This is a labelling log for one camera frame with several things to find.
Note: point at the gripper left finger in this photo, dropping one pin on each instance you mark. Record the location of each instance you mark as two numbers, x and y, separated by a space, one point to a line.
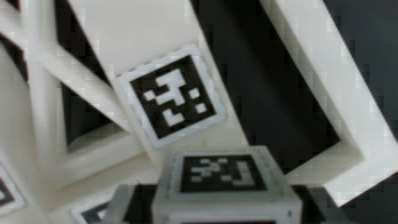
128 209

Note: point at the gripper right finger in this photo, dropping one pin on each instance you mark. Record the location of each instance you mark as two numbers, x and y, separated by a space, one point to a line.
320 210

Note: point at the white tagged cube nut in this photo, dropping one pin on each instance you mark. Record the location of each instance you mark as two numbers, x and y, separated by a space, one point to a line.
222 188

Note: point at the white chair back frame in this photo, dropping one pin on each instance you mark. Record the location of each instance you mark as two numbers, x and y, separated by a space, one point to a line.
75 147

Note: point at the white chair seat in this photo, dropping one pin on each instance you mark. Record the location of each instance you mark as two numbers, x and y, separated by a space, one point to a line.
304 59

